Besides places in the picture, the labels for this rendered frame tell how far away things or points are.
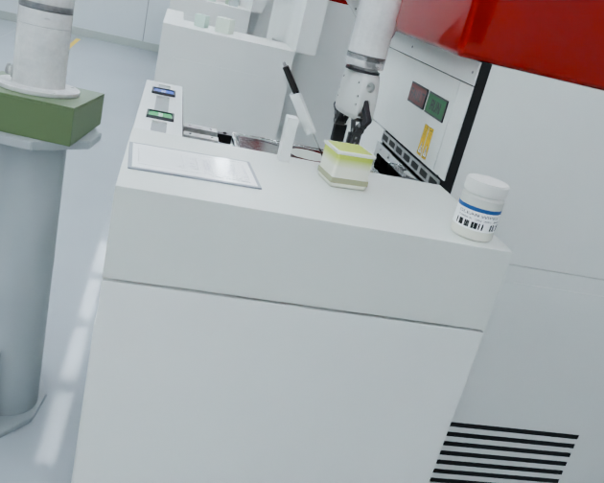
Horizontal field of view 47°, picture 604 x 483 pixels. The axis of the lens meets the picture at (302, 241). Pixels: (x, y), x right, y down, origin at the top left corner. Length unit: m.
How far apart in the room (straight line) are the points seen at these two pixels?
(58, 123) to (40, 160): 0.14
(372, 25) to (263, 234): 0.61
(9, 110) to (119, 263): 0.73
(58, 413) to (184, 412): 1.01
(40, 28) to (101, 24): 7.79
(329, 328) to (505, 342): 0.65
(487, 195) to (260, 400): 0.49
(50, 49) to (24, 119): 0.17
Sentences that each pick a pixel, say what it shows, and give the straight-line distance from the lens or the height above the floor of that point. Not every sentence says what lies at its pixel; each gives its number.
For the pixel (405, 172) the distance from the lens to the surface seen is 1.63.
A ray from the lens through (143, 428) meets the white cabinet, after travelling 1.20.
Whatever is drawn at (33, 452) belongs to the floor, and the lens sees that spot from 2.02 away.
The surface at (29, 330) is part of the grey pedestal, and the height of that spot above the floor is 0.28.
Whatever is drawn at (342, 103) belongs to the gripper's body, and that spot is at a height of 1.06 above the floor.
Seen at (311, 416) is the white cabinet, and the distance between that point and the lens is 1.21.
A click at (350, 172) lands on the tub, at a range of 1.23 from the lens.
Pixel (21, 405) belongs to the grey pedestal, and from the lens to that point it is 2.11.
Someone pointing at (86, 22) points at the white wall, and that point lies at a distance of 9.53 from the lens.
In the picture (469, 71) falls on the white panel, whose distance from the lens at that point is 1.46.
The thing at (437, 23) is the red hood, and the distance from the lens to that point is 1.55.
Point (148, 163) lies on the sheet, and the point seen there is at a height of 0.97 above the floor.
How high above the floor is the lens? 1.29
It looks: 20 degrees down
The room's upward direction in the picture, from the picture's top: 14 degrees clockwise
